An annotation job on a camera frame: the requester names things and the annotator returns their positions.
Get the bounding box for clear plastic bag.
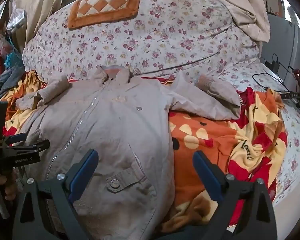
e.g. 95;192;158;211
6;0;27;34

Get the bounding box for orange red yellow blanket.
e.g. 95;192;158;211
3;72;287;233

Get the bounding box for person's left hand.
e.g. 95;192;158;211
0;170;17;201

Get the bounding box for grey striped garment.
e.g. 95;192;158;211
0;66;25;99

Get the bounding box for floral quilt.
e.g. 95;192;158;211
23;0;259;80

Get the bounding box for blue plastic bag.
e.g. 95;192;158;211
4;49;23;69

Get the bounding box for black charger with cable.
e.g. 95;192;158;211
252;53;300;93

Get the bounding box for orange checkered cushion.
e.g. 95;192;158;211
68;0;141;29

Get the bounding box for beige zip jacket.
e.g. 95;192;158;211
21;69;241;239

